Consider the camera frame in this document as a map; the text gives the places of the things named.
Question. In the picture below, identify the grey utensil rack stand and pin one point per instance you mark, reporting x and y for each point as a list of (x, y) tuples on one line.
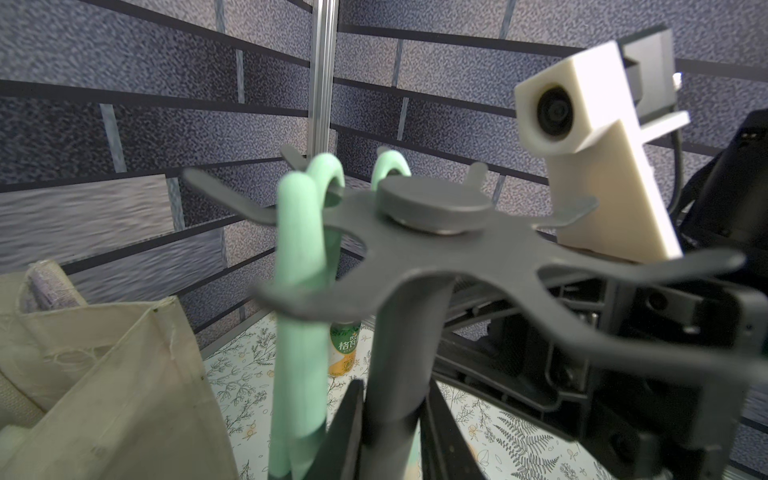
[(401, 250)]

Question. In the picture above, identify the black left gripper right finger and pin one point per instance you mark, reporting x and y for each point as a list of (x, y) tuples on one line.
[(445, 455)]

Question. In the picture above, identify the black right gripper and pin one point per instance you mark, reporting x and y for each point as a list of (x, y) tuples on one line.
[(634, 425)]

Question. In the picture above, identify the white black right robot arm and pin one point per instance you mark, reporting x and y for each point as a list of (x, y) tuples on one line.
[(726, 203)]

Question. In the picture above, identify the beige canvas tote bag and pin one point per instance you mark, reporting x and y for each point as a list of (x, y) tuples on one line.
[(103, 391)]

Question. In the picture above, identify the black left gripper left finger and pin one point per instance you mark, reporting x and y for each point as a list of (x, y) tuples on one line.
[(337, 458)]

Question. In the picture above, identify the green beer can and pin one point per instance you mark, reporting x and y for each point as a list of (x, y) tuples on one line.
[(343, 345)]

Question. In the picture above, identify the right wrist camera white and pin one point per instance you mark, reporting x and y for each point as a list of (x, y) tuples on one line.
[(589, 117)]

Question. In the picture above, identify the mint handle cream slotted turner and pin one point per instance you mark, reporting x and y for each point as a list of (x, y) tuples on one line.
[(299, 408)]

